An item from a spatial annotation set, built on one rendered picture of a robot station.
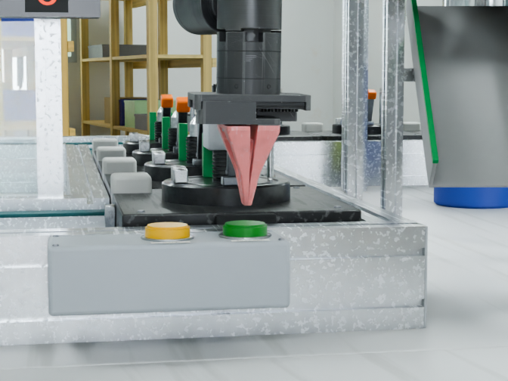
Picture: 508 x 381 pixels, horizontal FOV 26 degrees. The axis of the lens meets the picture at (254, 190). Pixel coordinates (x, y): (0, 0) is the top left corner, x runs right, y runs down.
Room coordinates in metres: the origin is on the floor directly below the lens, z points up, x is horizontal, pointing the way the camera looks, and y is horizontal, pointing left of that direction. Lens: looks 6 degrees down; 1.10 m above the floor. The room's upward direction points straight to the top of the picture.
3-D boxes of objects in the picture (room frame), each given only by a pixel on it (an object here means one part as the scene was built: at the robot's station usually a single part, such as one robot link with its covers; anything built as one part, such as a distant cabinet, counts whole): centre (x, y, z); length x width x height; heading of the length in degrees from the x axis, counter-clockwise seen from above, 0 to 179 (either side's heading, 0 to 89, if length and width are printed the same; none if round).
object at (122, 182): (1.28, 0.14, 0.97); 0.05 x 0.05 x 0.04; 10
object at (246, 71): (0.98, 0.00, 1.11); 0.10 x 0.07 x 0.07; 99
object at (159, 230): (0.97, 0.08, 0.96); 0.04 x 0.04 x 0.02
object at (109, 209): (1.17, 0.15, 0.95); 0.01 x 0.01 x 0.04; 10
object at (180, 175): (1.17, 0.08, 1.00); 0.02 x 0.01 x 0.02; 10
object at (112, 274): (0.97, 0.08, 0.93); 0.21 x 0.07 x 0.06; 100
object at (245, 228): (0.98, 0.01, 0.96); 0.04 x 0.04 x 0.02
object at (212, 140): (1.21, 0.03, 1.06); 0.08 x 0.04 x 0.07; 8
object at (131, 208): (1.20, 0.03, 0.96); 0.24 x 0.24 x 0.02; 10
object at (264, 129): (0.98, 0.02, 1.04); 0.07 x 0.07 x 0.09; 9
